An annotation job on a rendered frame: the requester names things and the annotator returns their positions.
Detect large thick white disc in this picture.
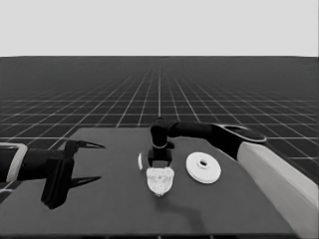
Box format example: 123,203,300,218
185,151,222,185

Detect white round pinned carrier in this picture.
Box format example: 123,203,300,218
146,166,176,197

